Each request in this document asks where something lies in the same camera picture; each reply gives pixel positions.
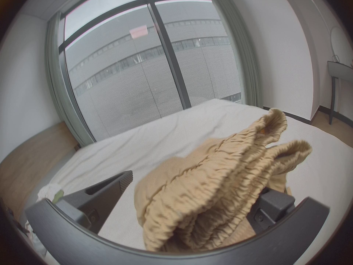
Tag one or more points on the window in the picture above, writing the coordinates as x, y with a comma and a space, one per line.
124, 79

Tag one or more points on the white garment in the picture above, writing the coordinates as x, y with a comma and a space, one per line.
48, 190

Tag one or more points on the round wall mirror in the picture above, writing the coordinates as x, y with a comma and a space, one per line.
343, 43

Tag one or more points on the bed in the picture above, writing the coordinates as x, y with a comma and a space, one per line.
165, 131

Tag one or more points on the tan shorts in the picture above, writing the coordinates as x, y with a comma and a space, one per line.
206, 189

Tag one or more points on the green garment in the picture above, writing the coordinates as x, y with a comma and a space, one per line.
59, 196

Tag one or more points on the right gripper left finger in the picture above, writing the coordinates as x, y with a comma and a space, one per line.
99, 203

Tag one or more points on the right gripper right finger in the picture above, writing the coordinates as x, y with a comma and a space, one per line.
273, 210

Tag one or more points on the grey small table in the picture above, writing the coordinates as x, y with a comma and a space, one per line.
340, 69

